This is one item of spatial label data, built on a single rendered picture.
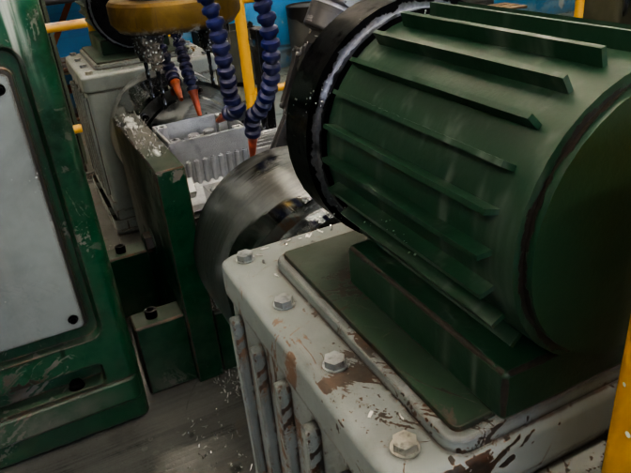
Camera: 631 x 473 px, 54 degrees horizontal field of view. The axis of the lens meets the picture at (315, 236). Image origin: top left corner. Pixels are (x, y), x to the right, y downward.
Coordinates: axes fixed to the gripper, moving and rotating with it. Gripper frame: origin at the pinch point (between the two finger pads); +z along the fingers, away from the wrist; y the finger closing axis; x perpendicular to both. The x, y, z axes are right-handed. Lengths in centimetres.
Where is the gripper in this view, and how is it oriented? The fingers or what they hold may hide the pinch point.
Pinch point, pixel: (284, 139)
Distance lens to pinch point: 96.6
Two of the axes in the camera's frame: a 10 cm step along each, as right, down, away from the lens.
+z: -3.8, 9.0, 2.3
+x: 8.1, 2.0, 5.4
